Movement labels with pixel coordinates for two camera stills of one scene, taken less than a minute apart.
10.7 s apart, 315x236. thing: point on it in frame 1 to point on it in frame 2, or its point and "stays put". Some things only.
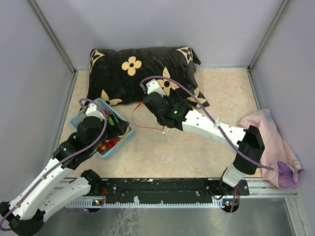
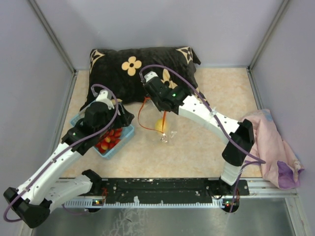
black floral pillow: [120, 76] stays put
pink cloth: [276, 154] stays put
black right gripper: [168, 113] to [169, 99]
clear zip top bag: [142, 117] to [165, 129]
